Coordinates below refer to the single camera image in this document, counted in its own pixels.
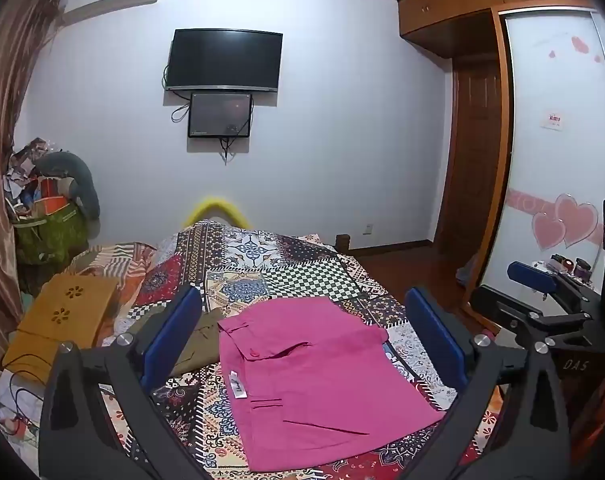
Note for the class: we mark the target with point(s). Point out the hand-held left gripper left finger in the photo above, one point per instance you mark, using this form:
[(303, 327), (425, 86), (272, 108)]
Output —
[(175, 327)]

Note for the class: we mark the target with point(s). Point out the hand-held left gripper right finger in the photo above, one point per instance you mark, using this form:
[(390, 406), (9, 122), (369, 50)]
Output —
[(435, 332)]

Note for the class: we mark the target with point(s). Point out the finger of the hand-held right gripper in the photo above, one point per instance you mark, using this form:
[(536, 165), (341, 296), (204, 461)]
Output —
[(507, 310), (532, 275)]

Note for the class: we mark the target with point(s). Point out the pink pants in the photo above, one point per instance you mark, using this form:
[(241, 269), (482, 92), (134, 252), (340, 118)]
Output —
[(322, 375)]

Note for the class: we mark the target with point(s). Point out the olive green pants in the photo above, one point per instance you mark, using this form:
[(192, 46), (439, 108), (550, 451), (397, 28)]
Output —
[(200, 345)]

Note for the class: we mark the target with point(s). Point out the dark cosmetic jar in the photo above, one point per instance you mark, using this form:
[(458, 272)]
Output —
[(582, 267)]

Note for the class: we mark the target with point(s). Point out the pink heart stickers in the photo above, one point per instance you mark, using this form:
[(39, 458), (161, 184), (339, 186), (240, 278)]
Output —
[(567, 222)]

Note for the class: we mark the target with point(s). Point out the orange striped cloth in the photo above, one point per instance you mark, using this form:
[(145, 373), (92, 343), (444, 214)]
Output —
[(117, 260)]

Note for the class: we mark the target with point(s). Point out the patchwork bedspread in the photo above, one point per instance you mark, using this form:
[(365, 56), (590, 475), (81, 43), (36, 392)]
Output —
[(302, 270)]

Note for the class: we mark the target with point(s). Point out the green bag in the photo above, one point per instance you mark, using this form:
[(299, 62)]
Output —
[(47, 240)]

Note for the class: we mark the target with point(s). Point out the white paper notice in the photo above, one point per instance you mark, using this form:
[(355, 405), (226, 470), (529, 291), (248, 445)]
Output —
[(551, 120)]

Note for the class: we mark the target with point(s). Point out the grey plush pillow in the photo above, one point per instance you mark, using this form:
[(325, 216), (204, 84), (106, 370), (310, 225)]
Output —
[(80, 180)]

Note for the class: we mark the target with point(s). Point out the pile of colourful clutter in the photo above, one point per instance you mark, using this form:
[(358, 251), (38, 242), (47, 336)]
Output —
[(25, 175)]

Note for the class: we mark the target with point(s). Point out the wooden overhead cabinet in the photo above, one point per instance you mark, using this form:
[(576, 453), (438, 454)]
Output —
[(447, 5)]

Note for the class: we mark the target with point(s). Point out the brown striped curtain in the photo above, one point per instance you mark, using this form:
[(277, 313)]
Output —
[(7, 85)]

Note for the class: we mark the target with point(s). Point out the dark wooden bed post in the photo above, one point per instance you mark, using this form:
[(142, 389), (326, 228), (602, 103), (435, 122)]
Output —
[(342, 242)]

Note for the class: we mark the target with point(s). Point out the small black wall monitor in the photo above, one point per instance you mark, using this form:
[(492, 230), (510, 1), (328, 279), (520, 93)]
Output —
[(220, 115)]

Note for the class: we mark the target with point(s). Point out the black wall television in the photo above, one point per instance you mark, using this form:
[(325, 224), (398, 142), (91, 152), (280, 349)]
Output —
[(225, 60)]

